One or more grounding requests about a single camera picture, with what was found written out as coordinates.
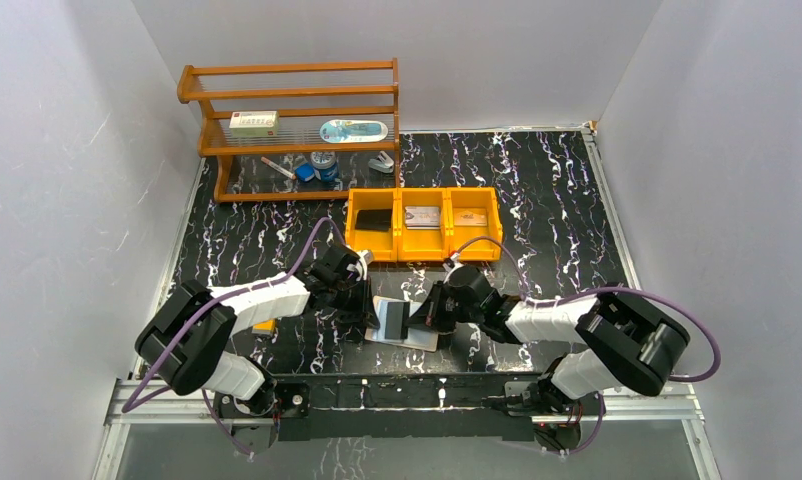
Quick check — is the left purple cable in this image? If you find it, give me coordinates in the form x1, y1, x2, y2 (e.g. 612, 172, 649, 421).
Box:
121, 216, 349, 458

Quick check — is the small yellow block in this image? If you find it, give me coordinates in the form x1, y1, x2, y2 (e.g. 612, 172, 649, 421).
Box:
251, 319, 276, 335

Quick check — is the left yellow bin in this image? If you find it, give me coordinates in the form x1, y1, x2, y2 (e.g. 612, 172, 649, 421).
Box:
345, 188, 398, 262

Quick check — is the right yellow bin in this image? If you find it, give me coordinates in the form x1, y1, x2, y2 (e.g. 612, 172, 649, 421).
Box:
447, 187, 503, 262

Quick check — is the blue oval package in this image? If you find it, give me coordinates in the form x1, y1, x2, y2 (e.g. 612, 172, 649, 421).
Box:
319, 119, 389, 144

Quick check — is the gold credit card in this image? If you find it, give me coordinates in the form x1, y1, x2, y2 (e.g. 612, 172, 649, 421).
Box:
453, 208, 488, 227

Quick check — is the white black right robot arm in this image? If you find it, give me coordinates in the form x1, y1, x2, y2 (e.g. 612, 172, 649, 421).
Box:
404, 265, 690, 414

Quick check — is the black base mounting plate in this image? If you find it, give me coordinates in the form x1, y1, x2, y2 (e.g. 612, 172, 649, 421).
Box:
213, 373, 603, 453

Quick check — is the white red box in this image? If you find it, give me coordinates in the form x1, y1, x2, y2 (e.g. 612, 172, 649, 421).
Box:
229, 111, 279, 138

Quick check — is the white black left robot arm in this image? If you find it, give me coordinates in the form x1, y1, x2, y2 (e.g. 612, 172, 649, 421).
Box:
134, 244, 380, 416

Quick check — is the black credit card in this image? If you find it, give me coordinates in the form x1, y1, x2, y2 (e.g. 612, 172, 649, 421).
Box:
354, 209, 393, 232

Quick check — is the middle yellow bin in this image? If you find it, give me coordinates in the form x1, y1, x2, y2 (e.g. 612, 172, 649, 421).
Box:
393, 187, 453, 262

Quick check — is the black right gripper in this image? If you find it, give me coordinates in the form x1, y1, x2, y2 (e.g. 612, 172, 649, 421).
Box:
407, 279, 483, 332

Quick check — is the blue white jar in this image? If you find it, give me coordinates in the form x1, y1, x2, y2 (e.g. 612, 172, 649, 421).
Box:
310, 151, 339, 183

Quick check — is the white marker pen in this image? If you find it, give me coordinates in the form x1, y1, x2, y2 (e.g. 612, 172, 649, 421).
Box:
260, 156, 297, 179

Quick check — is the beige card holder wallet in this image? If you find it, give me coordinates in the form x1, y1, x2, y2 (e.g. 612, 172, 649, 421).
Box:
364, 296, 439, 352

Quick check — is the wooden shelf rack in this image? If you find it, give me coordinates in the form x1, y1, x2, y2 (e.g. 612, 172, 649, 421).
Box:
177, 58, 401, 204

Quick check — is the silver credit card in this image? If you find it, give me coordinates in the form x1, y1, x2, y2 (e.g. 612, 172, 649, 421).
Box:
404, 206, 442, 230

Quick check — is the yellow bin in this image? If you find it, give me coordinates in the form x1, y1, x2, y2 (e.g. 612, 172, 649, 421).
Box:
345, 188, 398, 262
393, 187, 453, 262
447, 187, 503, 262

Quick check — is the small blue cube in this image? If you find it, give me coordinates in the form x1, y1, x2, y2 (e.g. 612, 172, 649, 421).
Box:
294, 163, 316, 183

